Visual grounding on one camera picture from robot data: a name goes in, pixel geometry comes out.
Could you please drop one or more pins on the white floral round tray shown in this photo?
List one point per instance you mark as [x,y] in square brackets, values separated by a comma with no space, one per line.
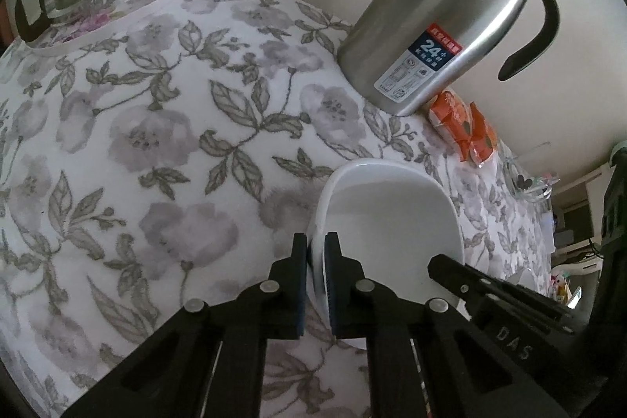
[147,1]

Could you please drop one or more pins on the grey floral tablecloth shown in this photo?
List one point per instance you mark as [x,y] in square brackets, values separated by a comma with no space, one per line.
[147,153]

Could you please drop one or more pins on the stainless steel thermos jug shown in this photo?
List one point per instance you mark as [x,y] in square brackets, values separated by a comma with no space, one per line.
[441,6]

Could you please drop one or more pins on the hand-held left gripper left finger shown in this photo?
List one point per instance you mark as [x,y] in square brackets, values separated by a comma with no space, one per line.
[299,295]

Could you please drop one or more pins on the clear glass ashtray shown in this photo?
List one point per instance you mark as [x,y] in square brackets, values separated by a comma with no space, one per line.
[526,188]

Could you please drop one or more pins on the orange snack packet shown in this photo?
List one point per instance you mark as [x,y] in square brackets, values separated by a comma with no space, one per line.
[448,114]
[480,139]

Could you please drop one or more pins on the small white bowl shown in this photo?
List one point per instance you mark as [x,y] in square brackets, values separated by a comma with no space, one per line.
[392,222]

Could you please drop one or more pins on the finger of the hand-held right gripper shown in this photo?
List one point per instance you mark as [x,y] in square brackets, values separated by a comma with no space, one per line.
[490,288]

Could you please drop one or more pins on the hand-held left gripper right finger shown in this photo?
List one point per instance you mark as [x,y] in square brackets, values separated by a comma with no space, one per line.
[334,286]

